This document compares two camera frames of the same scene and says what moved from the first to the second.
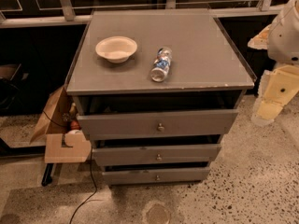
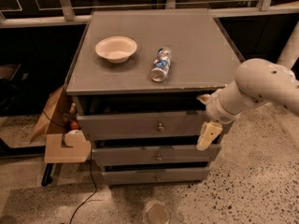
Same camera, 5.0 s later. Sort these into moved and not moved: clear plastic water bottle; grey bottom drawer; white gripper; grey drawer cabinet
Moved: white gripper
Not moved: grey drawer cabinet; clear plastic water bottle; grey bottom drawer
